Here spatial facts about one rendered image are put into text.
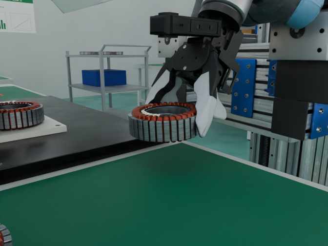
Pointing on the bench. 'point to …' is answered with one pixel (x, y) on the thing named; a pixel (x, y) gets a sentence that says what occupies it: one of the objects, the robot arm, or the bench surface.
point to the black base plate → (67, 141)
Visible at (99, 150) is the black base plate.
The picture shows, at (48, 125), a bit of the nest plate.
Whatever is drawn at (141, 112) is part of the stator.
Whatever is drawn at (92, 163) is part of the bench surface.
